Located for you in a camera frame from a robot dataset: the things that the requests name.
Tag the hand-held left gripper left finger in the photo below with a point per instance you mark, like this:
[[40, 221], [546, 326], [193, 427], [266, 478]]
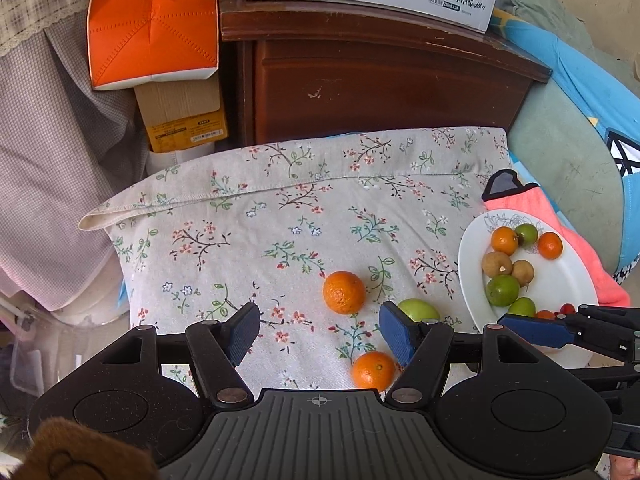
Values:
[[245, 335]]

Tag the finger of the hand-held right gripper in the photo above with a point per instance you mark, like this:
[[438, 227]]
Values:
[[535, 331]]

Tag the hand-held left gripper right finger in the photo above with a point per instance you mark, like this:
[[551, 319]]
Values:
[[397, 332]]

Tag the pale green jujube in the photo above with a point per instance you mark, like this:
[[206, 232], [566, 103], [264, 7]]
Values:
[[419, 309]]

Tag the mandarin orange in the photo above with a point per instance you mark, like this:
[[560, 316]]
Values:
[[344, 292], [550, 245], [373, 371], [504, 240]]

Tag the small brown longan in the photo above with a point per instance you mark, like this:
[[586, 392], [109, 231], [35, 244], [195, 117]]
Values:
[[523, 271]]

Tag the white rose-print plate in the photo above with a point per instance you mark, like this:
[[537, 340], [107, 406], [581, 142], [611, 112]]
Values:
[[560, 275]]

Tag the large brown longan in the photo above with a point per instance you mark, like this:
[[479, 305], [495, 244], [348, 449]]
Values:
[[496, 263]]

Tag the dark green jujube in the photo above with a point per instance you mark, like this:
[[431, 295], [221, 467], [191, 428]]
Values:
[[503, 290]]

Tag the floral cloth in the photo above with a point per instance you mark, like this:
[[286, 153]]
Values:
[[250, 220]]

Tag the pink towel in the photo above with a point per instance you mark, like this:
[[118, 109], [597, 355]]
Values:
[[535, 202]]

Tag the green cushion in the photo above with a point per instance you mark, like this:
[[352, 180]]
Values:
[[565, 150]]

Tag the white round container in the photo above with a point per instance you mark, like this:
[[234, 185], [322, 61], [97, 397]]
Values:
[[180, 160]]

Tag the brown fleece clothing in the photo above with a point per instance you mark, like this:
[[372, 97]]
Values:
[[85, 450]]

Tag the clear plastic box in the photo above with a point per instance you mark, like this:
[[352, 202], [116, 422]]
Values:
[[30, 360]]

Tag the brown cardboard box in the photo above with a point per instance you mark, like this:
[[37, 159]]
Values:
[[180, 110]]

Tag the dark wooden nightstand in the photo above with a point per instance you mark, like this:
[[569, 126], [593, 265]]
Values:
[[375, 85]]

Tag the pink checked cloth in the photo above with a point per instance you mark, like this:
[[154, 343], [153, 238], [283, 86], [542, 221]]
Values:
[[60, 160]]

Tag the blue printed blanket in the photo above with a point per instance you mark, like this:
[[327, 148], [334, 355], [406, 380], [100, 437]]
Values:
[[590, 75]]

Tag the orange tissue pack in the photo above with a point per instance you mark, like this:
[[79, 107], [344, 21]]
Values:
[[150, 35]]

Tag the beige plaid lace-trimmed cloth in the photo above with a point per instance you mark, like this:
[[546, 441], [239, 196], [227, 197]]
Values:
[[30, 5]]

